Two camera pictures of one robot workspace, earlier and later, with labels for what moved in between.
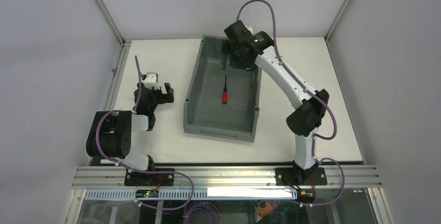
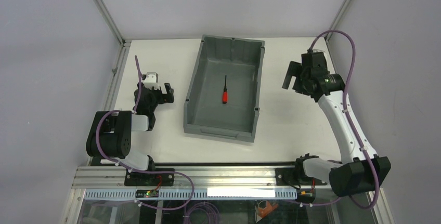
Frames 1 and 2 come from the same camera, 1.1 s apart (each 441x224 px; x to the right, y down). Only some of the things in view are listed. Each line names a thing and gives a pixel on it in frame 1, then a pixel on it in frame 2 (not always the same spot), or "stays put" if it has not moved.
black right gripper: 236,60 → 297,79
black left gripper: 160,95 stays put
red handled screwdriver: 225,96 stays put
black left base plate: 133,179 stays put
